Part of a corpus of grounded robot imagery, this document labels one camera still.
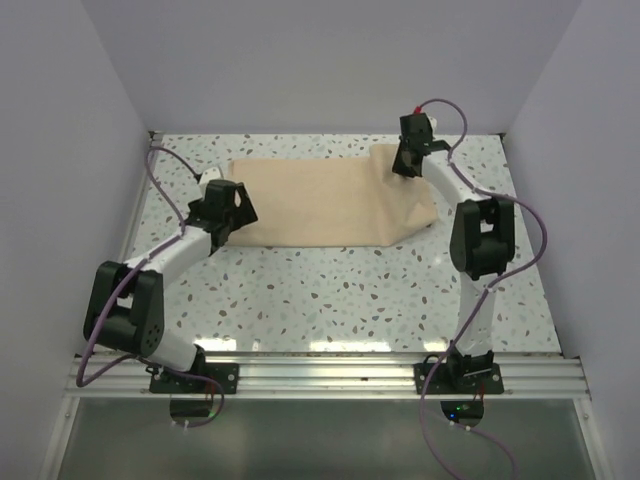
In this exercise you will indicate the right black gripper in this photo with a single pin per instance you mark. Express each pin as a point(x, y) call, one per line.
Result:
point(397, 166)

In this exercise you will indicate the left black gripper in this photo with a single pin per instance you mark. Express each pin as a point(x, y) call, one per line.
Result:
point(243, 213)

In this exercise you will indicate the beige cloth wrap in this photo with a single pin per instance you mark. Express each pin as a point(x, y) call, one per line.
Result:
point(332, 202)

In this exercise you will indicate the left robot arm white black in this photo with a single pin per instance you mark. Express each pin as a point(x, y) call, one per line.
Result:
point(126, 310)

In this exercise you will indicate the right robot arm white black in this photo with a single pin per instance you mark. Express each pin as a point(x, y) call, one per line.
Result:
point(481, 246)

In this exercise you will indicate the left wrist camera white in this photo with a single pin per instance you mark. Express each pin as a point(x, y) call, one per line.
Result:
point(208, 175)

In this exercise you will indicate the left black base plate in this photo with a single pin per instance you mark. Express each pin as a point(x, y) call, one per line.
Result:
point(207, 379)

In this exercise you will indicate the aluminium front rail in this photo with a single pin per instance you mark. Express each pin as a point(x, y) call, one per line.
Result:
point(358, 376)

